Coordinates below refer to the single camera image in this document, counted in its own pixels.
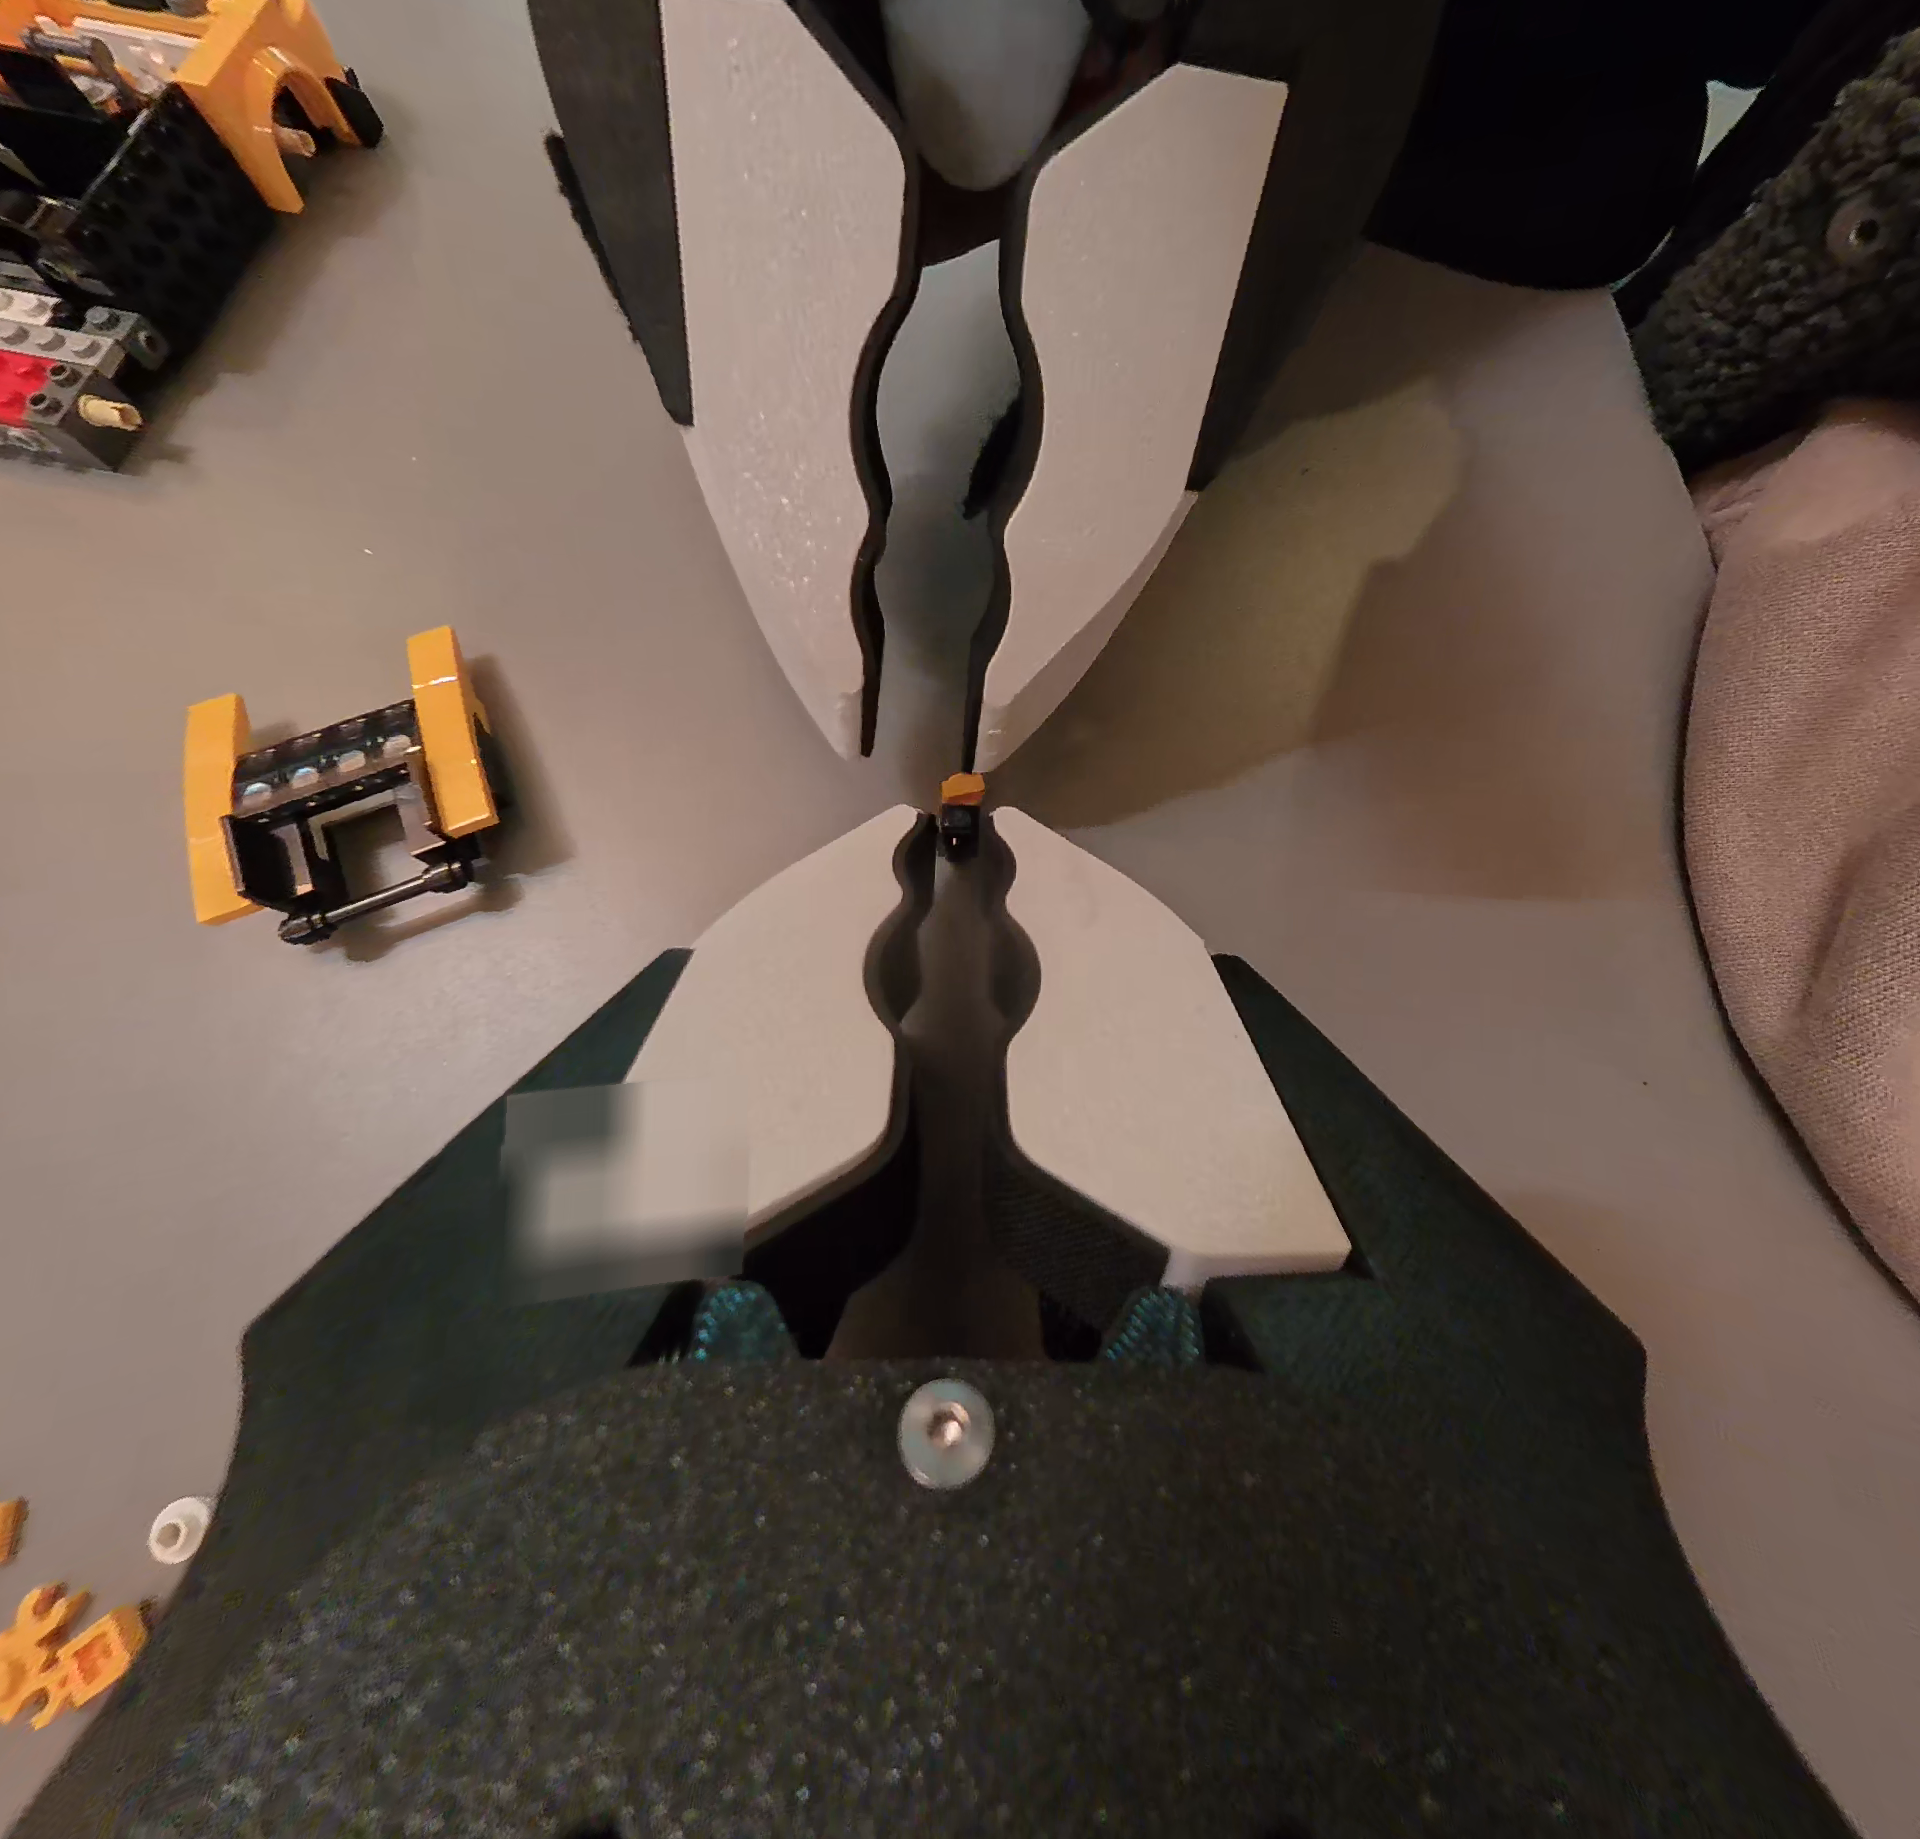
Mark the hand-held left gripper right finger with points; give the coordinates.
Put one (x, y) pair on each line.
(1141, 1073)

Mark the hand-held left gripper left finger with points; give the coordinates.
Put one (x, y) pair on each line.
(781, 1029)

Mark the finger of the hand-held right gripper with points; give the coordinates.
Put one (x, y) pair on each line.
(781, 338)
(1124, 338)

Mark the small black lego piece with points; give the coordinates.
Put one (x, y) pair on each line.
(956, 829)

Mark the small orange lego tile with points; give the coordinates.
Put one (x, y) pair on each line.
(961, 785)

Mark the person's right forearm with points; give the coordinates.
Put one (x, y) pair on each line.
(1544, 98)

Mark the partly built lego car chassis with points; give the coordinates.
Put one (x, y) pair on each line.
(180, 218)

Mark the yellow black lego subassembly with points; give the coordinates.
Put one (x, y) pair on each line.
(434, 729)

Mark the white round lego piece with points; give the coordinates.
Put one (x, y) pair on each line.
(180, 1529)

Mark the small orange lego plate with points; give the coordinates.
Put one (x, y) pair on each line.
(8, 1523)

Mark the orange lego claw piece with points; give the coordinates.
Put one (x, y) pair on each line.
(43, 1643)

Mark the dark fleece jacket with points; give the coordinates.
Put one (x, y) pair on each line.
(1784, 294)

